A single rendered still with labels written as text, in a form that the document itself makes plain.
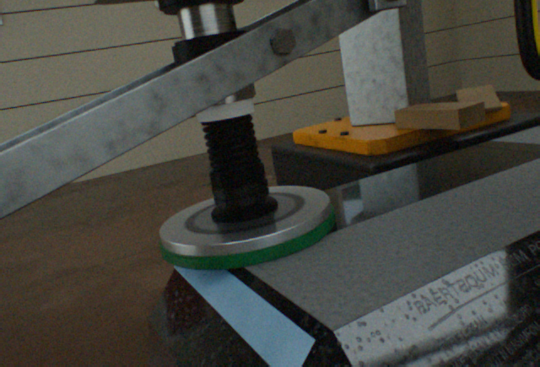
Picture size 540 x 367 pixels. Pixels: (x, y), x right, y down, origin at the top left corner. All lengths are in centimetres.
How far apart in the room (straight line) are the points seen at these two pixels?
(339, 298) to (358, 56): 114
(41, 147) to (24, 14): 600
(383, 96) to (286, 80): 548
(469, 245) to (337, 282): 13
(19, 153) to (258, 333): 26
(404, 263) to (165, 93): 28
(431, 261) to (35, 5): 618
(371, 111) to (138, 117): 109
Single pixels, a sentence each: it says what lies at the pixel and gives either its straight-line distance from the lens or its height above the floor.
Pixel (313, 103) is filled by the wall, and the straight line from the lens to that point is 711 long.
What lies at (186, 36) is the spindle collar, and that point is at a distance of 58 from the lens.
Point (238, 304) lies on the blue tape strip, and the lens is 50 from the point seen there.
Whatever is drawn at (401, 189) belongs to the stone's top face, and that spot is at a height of 82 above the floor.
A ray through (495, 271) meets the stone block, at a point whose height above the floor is 81.
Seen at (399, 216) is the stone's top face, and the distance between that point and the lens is 60.
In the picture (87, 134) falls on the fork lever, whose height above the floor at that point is 98.
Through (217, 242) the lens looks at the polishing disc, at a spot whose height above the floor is 85.
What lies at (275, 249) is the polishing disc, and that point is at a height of 83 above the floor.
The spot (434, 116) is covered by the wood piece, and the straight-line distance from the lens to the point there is 132.
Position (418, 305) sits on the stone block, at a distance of 43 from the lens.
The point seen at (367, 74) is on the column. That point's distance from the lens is 151.
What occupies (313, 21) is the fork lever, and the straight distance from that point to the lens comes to 59.
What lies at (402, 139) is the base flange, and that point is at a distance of 132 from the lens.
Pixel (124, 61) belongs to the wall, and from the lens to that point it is 643.
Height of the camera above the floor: 102
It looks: 12 degrees down
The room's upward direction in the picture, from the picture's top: 10 degrees counter-clockwise
